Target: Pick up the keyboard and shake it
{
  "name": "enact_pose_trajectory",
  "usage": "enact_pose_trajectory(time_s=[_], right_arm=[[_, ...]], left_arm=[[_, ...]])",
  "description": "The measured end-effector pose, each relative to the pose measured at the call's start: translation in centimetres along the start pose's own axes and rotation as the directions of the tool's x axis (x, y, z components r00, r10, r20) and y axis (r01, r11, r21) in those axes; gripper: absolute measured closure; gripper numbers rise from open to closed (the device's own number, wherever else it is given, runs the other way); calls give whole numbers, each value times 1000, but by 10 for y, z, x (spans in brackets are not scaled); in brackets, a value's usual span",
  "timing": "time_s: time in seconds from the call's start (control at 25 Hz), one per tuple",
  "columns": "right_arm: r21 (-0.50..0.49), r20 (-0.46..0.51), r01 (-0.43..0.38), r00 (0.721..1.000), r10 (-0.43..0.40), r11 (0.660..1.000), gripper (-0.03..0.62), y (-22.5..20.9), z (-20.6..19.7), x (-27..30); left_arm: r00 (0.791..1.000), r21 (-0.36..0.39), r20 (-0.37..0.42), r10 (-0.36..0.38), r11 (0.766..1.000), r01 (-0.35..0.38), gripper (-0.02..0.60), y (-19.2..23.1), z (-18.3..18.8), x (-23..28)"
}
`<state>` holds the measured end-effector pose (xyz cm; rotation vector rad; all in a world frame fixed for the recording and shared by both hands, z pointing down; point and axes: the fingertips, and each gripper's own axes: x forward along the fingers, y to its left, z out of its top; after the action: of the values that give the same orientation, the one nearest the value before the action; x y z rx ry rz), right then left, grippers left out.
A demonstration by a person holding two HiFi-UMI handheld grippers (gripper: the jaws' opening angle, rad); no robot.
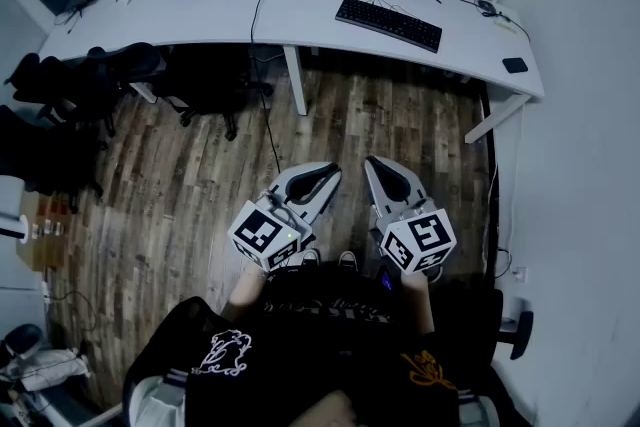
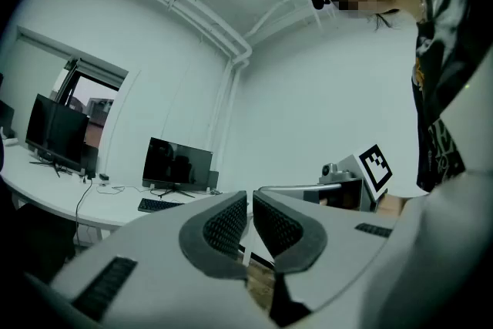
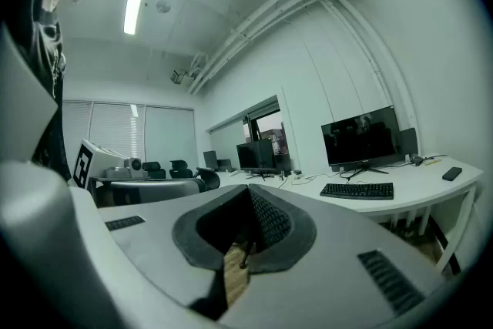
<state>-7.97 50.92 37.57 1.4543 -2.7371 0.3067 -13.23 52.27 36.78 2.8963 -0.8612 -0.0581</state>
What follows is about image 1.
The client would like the thick black power cable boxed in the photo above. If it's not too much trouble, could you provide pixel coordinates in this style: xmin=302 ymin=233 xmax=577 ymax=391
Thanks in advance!
xmin=249 ymin=0 xmax=283 ymax=174

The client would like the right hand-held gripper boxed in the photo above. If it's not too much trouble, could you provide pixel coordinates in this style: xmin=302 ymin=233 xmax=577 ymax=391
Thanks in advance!
xmin=363 ymin=156 xmax=457 ymax=275

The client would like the black helmet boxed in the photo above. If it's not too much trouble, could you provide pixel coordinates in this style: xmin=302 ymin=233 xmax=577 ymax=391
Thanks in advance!
xmin=1 ymin=323 xmax=45 ymax=360

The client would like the black office chair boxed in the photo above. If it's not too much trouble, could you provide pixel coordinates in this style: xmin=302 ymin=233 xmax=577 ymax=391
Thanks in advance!
xmin=0 ymin=104 xmax=106 ymax=212
xmin=492 ymin=287 xmax=535 ymax=361
xmin=119 ymin=42 xmax=275 ymax=142
xmin=3 ymin=45 xmax=124 ymax=139

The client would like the black keyboard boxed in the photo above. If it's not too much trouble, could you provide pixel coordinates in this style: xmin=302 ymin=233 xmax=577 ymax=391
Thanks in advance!
xmin=334 ymin=0 xmax=444 ymax=55

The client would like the black mouse cable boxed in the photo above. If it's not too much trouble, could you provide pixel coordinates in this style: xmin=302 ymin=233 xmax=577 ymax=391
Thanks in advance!
xmin=482 ymin=9 xmax=532 ymax=44

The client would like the brown cardboard box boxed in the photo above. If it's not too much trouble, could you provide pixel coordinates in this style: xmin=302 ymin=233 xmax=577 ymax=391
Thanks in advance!
xmin=16 ymin=191 xmax=67 ymax=272

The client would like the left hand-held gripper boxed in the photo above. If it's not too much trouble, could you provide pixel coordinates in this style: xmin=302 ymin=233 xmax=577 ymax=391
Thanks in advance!
xmin=227 ymin=161 xmax=343 ymax=273

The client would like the person's right forearm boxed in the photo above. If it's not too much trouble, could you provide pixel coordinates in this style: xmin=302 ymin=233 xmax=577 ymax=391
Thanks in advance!
xmin=399 ymin=272 xmax=436 ymax=335

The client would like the person's left forearm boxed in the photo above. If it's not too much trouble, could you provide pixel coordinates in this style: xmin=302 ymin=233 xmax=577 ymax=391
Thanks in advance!
xmin=221 ymin=261 xmax=272 ymax=322

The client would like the white floor appliance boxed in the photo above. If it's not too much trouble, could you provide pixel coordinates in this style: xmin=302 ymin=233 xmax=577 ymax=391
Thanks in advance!
xmin=0 ymin=174 xmax=30 ymax=245

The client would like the person's black printed shirt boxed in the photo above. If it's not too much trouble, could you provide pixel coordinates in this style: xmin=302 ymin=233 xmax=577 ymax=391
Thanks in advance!
xmin=122 ymin=262 xmax=504 ymax=427

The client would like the white crumpled bag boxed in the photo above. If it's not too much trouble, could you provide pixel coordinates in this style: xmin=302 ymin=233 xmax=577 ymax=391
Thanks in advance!
xmin=0 ymin=347 xmax=92 ymax=392

